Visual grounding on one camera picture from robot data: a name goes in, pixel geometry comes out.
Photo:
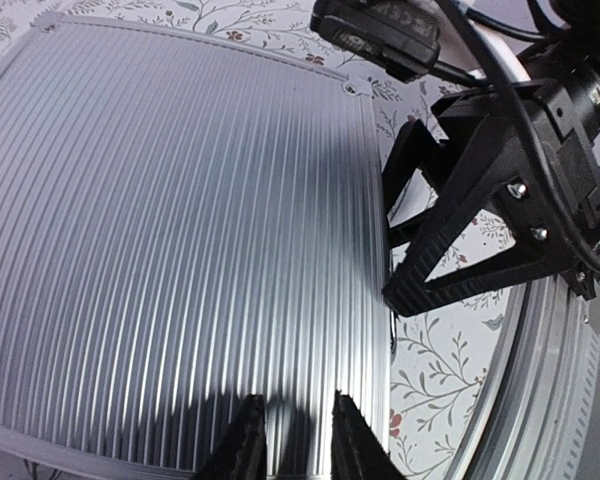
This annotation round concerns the aluminium poker case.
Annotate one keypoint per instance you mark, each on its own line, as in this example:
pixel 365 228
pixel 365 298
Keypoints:
pixel 180 240

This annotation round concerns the aluminium front rail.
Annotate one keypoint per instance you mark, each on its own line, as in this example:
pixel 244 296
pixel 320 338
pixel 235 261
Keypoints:
pixel 534 409

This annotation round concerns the floral patterned table mat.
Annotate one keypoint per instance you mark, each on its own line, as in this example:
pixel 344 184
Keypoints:
pixel 430 360

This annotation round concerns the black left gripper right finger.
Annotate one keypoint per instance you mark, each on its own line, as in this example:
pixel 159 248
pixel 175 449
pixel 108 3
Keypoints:
pixel 355 451

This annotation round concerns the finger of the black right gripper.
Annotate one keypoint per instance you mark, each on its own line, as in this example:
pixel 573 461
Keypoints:
pixel 416 150

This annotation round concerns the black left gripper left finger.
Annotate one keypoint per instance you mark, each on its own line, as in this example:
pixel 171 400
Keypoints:
pixel 242 451

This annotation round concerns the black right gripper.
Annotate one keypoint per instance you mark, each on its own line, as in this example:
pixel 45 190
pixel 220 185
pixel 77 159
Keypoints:
pixel 562 100

